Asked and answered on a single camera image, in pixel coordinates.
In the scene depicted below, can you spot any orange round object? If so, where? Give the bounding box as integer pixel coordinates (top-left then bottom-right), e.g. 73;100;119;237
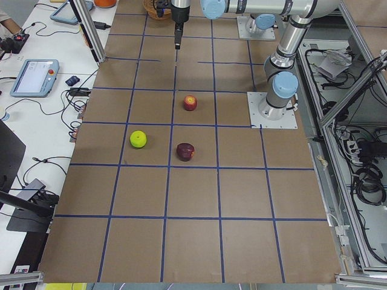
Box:
94;0;117;8

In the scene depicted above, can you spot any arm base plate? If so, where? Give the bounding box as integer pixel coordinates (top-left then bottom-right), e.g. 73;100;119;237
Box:
247;92;298;129
236;14;276;41

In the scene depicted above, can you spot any woven wicker basket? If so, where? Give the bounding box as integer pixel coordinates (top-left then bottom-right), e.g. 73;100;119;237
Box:
143;0;171;21

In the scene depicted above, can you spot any white power strip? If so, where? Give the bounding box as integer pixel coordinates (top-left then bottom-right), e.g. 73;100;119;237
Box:
344;140;360;163

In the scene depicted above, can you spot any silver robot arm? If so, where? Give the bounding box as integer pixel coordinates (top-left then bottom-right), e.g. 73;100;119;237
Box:
171;0;190;50
200;1;340;121

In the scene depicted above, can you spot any black power adapter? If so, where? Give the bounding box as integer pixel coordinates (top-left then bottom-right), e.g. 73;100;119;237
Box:
93;21;111;30

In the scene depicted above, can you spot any far teach pendant tablet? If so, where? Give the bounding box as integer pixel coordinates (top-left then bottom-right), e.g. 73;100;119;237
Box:
50;1;94;25

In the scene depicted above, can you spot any aluminium frame post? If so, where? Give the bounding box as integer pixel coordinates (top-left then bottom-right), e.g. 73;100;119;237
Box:
70;0;106;63

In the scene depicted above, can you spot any grey usb hub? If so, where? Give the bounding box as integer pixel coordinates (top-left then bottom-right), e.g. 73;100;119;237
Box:
17;178;45;201

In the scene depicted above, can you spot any teach pendant tablet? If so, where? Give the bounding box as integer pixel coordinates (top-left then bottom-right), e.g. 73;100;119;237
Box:
50;1;94;25
10;59;60;98

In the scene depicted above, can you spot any near teach pendant tablet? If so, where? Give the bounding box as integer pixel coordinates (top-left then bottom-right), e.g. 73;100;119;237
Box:
10;59;60;98

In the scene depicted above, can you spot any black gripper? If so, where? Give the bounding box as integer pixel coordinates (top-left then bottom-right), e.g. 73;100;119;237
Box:
172;6;189;50

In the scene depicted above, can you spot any green apple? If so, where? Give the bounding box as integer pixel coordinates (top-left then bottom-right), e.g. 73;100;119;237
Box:
129;130;148;149

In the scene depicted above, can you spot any dark red apple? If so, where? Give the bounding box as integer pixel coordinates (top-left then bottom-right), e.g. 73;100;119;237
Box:
176;143;195;161

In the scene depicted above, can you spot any black monitor stand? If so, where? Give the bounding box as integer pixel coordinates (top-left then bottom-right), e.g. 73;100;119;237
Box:
1;122;59;233

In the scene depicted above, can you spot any red yellow apple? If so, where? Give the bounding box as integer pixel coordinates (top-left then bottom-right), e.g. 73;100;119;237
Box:
183;95;198;111

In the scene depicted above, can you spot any dark blue small pouch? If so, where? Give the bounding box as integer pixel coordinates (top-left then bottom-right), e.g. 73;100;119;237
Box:
65;76;80;86

